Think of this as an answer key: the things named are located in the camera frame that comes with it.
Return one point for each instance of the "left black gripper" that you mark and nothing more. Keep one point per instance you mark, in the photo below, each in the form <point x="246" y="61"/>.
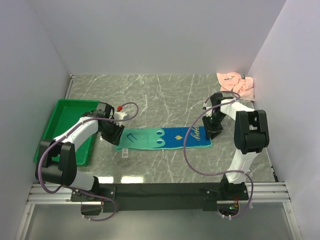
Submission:
<point x="115" y="138"/>

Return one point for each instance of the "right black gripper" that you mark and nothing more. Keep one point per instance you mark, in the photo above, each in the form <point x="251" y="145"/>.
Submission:
<point x="210" y="129"/>

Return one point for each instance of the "blue green crocodile towel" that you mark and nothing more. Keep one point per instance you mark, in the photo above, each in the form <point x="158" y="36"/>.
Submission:
<point x="166" y="138"/>

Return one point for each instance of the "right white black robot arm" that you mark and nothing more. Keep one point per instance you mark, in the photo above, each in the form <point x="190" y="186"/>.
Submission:
<point x="251" y="133"/>

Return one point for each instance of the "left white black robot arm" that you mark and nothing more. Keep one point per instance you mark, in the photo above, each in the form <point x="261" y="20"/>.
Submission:
<point x="58" y="155"/>

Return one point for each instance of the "pink crumpled towel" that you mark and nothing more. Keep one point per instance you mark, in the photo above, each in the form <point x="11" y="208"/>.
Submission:
<point x="234" y="82"/>

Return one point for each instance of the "green plastic tray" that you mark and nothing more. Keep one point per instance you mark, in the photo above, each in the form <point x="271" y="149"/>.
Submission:
<point x="66" y="113"/>

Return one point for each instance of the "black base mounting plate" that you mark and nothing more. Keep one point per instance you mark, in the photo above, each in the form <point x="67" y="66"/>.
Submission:
<point x="172" y="196"/>

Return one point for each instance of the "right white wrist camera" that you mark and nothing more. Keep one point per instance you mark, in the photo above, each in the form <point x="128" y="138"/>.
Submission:
<point x="207" y="109"/>

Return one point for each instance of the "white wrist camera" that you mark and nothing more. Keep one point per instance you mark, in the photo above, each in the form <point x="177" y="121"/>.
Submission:
<point x="119" y="116"/>
<point x="207" y="109"/>

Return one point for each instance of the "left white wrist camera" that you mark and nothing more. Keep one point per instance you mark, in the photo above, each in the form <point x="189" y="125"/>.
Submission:
<point x="119" y="116"/>

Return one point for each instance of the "aluminium rail frame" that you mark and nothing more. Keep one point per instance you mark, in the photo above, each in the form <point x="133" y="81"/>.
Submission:
<point x="164" y="100"/>

